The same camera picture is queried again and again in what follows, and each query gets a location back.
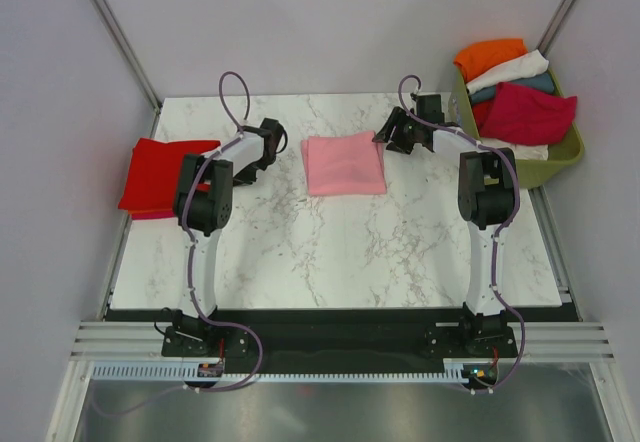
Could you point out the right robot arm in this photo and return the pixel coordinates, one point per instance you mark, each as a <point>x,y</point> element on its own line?
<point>488,191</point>

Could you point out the white slotted cable duct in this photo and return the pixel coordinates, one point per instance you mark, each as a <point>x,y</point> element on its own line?
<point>194,372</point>

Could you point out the aluminium frame post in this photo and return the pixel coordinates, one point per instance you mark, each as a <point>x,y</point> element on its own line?
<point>109,20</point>
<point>555,25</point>

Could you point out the pink t-shirt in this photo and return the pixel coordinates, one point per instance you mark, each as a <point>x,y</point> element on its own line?
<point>349,165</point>

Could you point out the white cloth basket bottom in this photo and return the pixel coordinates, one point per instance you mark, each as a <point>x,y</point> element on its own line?
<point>521,152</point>

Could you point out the left aluminium frame post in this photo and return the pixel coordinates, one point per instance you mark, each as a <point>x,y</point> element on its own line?
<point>109,20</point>

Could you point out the red t-shirt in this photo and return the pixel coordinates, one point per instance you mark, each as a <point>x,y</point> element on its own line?
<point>154,171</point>
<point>481,112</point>

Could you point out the orange t-shirt in basket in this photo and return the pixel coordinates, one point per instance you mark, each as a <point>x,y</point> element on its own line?
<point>479,57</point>

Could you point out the olive green plastic basket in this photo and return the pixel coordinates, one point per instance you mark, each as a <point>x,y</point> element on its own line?
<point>531,173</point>

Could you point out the red t-shirt in basket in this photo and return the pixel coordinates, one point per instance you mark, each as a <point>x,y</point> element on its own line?
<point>481,112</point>

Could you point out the white t-shirt in basket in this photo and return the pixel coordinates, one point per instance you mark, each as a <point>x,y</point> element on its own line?
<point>525,66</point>

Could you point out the crimson t-shirt in basket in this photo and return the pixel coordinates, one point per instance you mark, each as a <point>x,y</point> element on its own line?
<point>523,115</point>

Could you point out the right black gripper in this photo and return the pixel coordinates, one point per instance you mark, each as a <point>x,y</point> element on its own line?
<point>397,119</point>

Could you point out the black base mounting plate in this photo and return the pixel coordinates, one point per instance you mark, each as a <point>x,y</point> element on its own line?
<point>345,341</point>

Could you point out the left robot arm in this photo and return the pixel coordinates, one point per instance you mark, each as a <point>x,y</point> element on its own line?
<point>203,203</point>

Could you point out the right aluminium frame post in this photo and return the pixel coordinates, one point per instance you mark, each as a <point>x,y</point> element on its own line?
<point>555,25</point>

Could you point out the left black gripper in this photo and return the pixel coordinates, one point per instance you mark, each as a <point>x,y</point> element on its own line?
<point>242,178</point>

